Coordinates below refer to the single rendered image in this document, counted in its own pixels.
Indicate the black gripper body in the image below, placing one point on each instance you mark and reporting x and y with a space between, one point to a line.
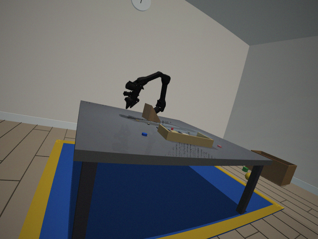
132 98

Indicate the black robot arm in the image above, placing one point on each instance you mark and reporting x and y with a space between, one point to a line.
138 84

